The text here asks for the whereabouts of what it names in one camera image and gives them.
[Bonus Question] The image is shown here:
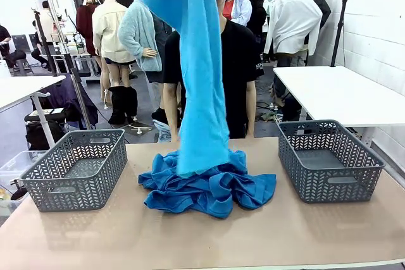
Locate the white table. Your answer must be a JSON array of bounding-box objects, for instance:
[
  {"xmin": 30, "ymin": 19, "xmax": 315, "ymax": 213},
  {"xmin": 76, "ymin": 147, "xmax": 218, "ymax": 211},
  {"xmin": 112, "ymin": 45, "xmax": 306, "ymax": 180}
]
[
  {"xmin": 0, "ymin": 75, "xmax": 66, "ymax": 149},
  {"xmin": 272, "ymin": 65, "xmax": 405, "ymax": 149}
]

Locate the light blue long garment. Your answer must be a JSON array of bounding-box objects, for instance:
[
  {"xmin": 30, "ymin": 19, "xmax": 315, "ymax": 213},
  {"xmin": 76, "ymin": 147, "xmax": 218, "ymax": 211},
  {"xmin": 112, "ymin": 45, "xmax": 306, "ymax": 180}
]
[{"xmin": 138, "ymin": 0, "xmax": 231, "ymax": 179}]

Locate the mannequin in white shirt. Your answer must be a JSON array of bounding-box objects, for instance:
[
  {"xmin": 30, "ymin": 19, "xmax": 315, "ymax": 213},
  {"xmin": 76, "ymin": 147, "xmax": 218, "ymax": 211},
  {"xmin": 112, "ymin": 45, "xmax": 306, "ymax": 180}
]
[{"xmin": 264, "ymin": 0, "xmax": 323, "ymax": 62}]

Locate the mannequin floor stand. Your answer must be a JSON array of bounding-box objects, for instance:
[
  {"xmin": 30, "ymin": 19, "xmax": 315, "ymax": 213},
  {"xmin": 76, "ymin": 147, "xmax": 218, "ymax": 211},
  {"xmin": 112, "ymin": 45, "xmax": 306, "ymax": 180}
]
[{"xmin": 128, "ymin": 121, "xmax": 153, "ymax": 137}]

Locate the dark purple cloth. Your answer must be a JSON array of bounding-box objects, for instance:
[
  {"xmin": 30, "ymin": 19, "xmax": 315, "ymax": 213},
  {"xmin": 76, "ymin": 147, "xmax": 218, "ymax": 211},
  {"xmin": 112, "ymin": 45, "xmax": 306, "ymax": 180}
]
[{"xmin": 31, "ymin": 73, "xmax": 99, "ymax": 130}]

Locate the person's left forearm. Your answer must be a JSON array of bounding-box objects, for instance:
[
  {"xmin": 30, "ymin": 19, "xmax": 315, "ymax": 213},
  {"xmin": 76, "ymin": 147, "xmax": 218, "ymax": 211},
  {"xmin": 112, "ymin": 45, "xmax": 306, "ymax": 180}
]
[{"xmin": 246, "ymin": 102, "xmax": 258, "ymax": 138}]

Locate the blue garment heap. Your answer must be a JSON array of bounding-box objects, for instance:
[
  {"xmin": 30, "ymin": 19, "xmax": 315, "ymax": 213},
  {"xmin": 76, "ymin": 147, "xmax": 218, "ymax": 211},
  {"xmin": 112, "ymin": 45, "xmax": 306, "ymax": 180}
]
[{"xmin": 138, "ymin": 149, "xmax": 278, "ymax": 219}]

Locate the mannequin in black jacket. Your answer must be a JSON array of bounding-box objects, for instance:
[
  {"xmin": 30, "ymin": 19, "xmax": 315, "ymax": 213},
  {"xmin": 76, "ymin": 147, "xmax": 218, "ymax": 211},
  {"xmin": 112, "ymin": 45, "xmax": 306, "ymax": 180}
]
[{"xmin": 300, "ymin": 0, "xmax": 332, "ymax": 46}]

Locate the seated person in dark clothes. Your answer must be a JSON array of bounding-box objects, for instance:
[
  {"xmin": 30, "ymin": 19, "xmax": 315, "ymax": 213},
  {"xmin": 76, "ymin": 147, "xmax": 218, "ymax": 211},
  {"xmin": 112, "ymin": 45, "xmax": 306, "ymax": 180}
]
[{"xmin": 30, "ymin": 20, "xmax": 50, "ymax": 68}]

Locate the black knob clamp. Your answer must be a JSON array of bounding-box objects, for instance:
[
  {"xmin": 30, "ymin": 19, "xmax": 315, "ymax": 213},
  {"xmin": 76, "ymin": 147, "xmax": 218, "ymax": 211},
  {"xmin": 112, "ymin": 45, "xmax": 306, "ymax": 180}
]
[{"xmin": 9, "ymin": 178, "xmax": 28, "ymax": 201}]

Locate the silver metal pole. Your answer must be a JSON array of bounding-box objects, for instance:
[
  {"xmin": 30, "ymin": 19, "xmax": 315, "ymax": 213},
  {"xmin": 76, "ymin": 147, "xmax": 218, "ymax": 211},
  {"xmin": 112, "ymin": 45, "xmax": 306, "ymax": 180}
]
[{"xmin": 37, "ymin": 0, "xmax": 93, "ymax": 130}]

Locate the black duffel bag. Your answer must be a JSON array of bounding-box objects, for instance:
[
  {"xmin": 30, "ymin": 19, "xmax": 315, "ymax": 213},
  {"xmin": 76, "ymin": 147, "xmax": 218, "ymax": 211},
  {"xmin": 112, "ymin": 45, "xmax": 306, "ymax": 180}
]
[{"xmin": 280, "ymin": 96, "xmax": 305, "ymax": 122}]

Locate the black backpack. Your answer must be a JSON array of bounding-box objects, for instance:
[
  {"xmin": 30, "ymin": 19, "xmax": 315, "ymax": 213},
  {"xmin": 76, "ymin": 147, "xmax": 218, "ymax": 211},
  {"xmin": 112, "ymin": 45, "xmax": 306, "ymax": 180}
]
[{"xmin": 25, "ymin": 120, "xmax": 66, "ymax": 151}]

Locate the person in black t-shirt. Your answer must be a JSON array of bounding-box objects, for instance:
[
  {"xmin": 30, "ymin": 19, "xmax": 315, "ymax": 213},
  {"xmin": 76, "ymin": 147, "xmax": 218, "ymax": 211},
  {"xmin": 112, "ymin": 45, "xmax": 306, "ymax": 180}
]
[{"xmin": 162, "ymin": 0, "xmax": 265, "ymax": 140}]

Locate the clear plastic bin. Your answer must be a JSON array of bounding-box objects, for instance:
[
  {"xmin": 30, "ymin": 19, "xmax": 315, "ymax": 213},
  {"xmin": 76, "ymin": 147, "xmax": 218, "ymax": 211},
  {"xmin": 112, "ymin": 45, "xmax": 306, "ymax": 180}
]
[{"xmin": 0, "ymin": 150, "xmax": 47, "ymax": 217}]

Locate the mannequin in maroon top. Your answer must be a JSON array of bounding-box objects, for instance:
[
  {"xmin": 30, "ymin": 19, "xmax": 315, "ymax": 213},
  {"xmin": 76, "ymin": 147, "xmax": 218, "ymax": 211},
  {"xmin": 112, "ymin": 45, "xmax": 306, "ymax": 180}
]
[{"xmin": 75, "ymin": 0, "xmax": 102, "ymax": 59}]

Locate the mannequin in black coat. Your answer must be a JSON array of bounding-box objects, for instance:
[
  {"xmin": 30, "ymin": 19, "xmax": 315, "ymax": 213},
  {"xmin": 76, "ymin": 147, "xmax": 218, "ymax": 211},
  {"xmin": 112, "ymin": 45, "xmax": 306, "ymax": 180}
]
[{"xmin": 239, "ymin": 0, "xmax": 268, "ymax": 62}]

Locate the black tripod stand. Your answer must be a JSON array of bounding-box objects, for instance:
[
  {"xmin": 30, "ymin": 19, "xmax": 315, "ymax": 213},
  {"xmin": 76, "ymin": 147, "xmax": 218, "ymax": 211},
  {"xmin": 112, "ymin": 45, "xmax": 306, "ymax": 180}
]
[{"xmin": 330, "ymin": 0, "xmax": 351, "ymax": 66}]

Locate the person's right forearm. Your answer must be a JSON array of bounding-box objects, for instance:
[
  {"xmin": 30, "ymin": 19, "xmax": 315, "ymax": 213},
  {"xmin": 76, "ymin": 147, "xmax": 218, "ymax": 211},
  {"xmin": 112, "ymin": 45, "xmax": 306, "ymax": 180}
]
[{"xmin": 163, "ymin": 105, "xmax": 178, "ymax": 143}]

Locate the floor cable bundle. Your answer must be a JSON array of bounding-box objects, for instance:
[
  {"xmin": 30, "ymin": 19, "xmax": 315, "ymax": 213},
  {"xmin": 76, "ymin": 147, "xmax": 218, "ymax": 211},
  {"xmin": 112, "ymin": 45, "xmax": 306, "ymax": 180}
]
[{"xmin": 256, "ymin": 101, "xmax": 285, "ymax": 124}]

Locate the person in black tee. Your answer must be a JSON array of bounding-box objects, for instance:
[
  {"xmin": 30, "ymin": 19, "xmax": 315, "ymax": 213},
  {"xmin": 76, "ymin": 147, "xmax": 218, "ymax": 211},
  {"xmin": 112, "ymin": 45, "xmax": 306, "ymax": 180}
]
[{"xmin": 0, "ymin": 24, "xmax": 28, "ymax": 68}]

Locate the cluttered work desk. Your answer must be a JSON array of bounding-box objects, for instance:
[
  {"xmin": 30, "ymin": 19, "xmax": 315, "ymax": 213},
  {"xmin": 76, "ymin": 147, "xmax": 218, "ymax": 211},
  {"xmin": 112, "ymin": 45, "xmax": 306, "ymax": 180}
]
[{"xmin": 40, "ymin": 32, "xmax": 102, "ymax": 78}]

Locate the black light stand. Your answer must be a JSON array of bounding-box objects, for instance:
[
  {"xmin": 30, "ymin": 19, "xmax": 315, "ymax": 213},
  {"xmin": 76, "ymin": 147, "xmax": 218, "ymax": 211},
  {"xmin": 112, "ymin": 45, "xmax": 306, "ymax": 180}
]
[{"xmin": 31, "ymin": 8, "xmax": 58, "ymax": 77}]

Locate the grey plastic lattice basket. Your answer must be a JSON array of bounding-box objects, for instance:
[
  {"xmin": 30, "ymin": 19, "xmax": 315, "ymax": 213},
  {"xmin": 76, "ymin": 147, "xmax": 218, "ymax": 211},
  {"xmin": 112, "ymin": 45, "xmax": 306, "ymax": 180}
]
[
  {"xmin": 277, "ymin": 120, "xmax": 386, "ymax": 204},
  {"xmin": 19, "ymin": 128, "xmax": 128, "ymax": 213}
]

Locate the mannequin in pale top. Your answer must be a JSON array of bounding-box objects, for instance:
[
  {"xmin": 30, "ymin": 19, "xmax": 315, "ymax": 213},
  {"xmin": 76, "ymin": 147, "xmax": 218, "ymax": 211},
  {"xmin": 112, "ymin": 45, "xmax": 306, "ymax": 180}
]
[{"xmin": 261, "ymin": 0, "xmax": 278, "ymax": 34}]

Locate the grey stool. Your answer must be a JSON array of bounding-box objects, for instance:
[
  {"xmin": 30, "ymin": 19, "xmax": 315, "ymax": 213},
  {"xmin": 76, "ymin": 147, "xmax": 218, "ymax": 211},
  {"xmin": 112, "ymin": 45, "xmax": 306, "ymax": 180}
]
[{"xmin": 11, "ymin": 58, "xmax": 34, "ymax": 77}]

